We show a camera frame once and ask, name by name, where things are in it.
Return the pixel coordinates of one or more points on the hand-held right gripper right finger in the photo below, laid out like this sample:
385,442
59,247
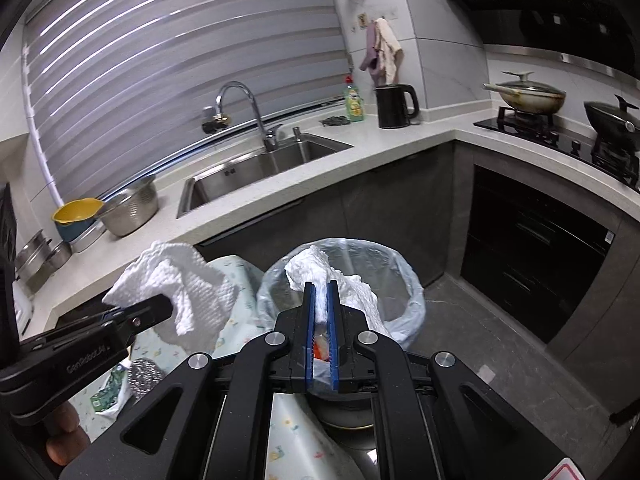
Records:
334,350

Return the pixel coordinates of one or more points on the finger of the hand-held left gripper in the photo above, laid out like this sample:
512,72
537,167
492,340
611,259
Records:
145,312

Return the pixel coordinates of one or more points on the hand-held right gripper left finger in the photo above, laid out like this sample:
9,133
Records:
309,340

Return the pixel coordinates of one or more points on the white paper towel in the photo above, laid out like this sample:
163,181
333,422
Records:
200,290
310,266

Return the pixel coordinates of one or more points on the trash bin with plastic liner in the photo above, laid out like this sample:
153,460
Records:
402,285

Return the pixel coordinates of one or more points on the person's left hand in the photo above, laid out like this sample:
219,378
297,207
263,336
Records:
65,440

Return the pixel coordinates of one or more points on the red plastic bag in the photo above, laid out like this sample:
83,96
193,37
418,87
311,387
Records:
321,349

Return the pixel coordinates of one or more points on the steel wool scrubber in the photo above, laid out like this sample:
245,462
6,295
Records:
146,377

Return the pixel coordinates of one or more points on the white rice cooker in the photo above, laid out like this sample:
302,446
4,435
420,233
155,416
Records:
22,310

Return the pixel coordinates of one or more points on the floral tablecloth covered table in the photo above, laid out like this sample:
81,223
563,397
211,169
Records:
295,435

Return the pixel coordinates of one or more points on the stacked steel pots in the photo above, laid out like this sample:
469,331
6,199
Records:
42,257

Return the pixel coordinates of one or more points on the large stainless steel bowl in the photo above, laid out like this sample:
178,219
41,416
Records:
130,207

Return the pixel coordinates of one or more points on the yellow and blue colander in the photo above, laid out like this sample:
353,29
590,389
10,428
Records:
75,212

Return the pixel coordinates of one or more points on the stainless steel sink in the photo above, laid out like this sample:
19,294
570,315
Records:
260,170

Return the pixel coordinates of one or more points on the sink soap dispenser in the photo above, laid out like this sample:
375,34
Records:
297,135

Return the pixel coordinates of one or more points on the black built-in oven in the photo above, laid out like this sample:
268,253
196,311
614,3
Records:
530,255

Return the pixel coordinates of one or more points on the dark scouring cloth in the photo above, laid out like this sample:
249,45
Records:
335,121

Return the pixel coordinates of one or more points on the chrome kitchen faucet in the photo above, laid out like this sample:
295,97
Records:
255,110

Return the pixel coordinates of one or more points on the green dish soap bottle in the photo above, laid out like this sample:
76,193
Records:
354,102

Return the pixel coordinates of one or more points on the grey striped window blind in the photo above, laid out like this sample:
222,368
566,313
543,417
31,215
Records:
175,70

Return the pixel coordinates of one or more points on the black electric kettle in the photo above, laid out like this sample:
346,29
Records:
392,107

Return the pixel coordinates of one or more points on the purple hanging cloth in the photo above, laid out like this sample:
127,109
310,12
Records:
369,55

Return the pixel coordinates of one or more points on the beige hanging cloth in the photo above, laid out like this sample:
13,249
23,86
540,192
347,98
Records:
389,50

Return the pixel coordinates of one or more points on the black gas stove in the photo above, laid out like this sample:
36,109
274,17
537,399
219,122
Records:
565,140

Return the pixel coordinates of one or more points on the wok with glass lid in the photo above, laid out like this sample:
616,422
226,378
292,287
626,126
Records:
530,97

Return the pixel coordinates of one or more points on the black wok with lid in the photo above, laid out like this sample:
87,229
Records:
612,120

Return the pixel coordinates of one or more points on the black range hood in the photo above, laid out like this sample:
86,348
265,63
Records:
540,0

